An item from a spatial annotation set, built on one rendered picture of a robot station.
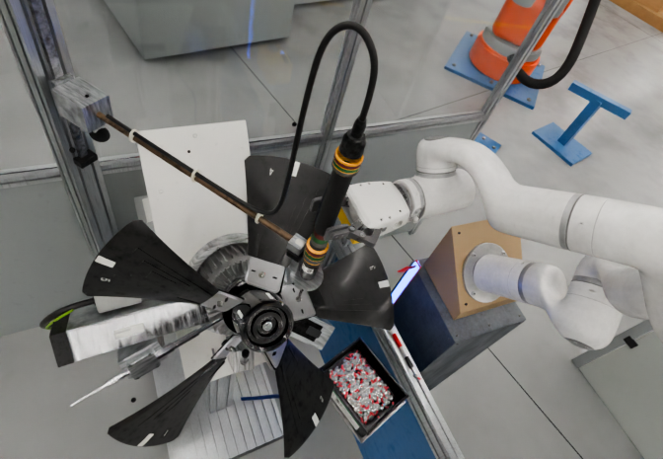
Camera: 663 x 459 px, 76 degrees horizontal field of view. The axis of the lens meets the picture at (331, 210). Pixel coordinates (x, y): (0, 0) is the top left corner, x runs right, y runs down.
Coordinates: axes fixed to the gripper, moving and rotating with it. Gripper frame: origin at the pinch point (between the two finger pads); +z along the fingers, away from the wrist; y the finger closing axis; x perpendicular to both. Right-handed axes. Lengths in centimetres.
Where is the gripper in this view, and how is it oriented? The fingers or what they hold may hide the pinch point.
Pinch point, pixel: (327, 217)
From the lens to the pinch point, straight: 74.9
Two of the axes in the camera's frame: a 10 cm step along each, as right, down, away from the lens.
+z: -8.9, 1.9, -4.2
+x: 2.2, -6.1, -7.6
